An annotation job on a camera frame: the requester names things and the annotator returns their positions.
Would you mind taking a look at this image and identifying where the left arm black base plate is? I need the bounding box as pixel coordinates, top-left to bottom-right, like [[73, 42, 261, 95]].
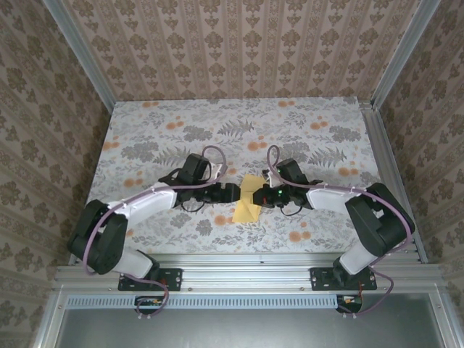
[[117, 267, 183, 292]]

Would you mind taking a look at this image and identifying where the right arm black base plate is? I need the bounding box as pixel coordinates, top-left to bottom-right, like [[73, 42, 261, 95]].
[[310, 267, 378, 292]]

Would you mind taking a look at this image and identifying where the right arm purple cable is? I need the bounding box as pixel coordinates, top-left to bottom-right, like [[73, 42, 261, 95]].
[[267, 145, 417, 322]]

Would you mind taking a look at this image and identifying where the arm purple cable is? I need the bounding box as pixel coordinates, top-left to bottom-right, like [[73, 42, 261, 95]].
[[82, 145, 229, 322], [267, 145, 417, 322]]

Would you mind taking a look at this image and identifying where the black controller board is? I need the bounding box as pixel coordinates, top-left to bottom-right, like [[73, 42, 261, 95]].
[[335, 294, 363, 314], [135, 295, 165, 315]]

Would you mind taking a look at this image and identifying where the aluminium frame rail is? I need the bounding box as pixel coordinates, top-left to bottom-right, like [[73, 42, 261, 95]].
[[54, 253, 445, 291]]

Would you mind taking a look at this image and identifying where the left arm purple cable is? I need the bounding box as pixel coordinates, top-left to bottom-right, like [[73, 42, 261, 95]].
[[82, 145, 229, 322]]

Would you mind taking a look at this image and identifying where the aluminium corner post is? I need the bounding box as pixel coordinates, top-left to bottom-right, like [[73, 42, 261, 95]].
[[371, 0, 436, 109], [43, 0, 117, 113]]

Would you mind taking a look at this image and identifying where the yellow cloth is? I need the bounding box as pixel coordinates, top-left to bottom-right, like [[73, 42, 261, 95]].
[[233, 173, 265, 223]]

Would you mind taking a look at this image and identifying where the grey slotted cable duct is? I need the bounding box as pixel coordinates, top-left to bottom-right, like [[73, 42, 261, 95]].
[[67, 294, 363, 309]]

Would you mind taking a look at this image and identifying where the right gripper black cable loop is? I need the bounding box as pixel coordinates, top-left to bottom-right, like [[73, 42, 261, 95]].
[[277, 202, 305, 218]]

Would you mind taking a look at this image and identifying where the floral patterned table cover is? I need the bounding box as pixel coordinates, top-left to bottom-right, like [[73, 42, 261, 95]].
[[72, 96, 402, 254]]

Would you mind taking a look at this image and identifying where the grey metal sheet panel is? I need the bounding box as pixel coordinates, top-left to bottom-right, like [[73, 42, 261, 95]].
[[54, 307, 447, 348]]

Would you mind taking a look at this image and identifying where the aluminium side rail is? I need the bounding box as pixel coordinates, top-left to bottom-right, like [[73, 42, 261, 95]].
[[360, 101, 428, 264]]

